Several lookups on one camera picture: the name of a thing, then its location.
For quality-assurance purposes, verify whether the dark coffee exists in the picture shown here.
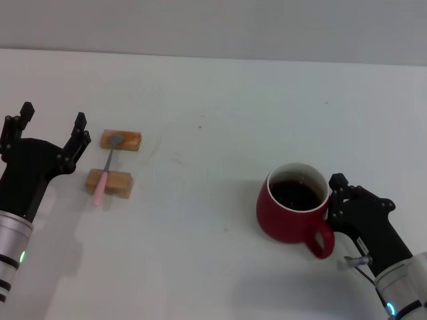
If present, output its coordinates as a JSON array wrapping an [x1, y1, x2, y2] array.
[[268, 179, 324, 212]]

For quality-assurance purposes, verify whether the orange stained flat wooden block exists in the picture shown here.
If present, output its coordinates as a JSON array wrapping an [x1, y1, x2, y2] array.
[[99, 129, 142, 152]]

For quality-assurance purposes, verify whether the notched wooden block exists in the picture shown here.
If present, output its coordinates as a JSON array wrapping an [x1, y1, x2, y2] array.
[[85, 168, 133, 199]]

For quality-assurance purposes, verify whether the pink handled metal spoon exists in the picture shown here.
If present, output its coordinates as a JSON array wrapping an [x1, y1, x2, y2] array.
[[93, 134, 125, 207]]

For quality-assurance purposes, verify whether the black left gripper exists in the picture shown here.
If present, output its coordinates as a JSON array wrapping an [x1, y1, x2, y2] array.
[[0, 101, 92, 227]]

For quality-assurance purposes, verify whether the red ceramic cup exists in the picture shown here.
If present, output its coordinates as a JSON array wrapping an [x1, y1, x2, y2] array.
[[256, 162, 336, 260]]

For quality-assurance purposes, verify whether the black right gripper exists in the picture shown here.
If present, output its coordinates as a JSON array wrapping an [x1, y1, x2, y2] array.
[[328, 173, 414, 277]]

